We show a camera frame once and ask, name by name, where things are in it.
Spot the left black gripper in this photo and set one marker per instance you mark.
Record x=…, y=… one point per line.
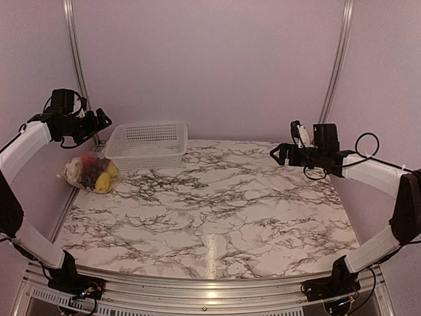
x=92, y=126

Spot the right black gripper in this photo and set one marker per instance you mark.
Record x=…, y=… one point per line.
x=284, y=148

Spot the clear zip top bag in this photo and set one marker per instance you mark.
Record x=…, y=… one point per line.
x=114, y=181

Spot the white fake cauliflower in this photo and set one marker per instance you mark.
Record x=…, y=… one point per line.
x=73, y=170

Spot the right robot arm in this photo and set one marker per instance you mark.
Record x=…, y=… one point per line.
x=369, y=187

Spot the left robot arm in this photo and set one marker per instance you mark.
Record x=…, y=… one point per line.
x=32, y=136

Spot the red fake pepper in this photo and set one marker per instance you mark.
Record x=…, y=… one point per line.
x=87, y=159

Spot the purple fake grapes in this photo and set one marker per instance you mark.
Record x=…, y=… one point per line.
x=92, y=172

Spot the white perforated plastic basket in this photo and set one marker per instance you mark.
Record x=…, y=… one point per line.
x=148, y=145

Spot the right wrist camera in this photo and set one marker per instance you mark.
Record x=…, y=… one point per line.
x=300, y=135

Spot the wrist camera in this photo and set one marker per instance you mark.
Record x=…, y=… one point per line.
x=300, y=135
x=79, y=108

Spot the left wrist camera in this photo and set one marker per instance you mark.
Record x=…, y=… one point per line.
x=79, y=108

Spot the left aluminium frame post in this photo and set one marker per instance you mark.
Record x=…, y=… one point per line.
x=74, y=50

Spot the aluminium frame post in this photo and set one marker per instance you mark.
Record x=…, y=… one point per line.
x=74, y=50
x=339, y=59

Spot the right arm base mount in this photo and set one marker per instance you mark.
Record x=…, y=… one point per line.
x=327, y=287

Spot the right aluminium frame post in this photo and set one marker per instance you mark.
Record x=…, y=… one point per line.
x=339, y=59

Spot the front aluminium rail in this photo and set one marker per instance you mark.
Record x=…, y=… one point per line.
x=125, y=294

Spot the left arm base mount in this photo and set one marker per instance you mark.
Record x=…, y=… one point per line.
x=83, y=287

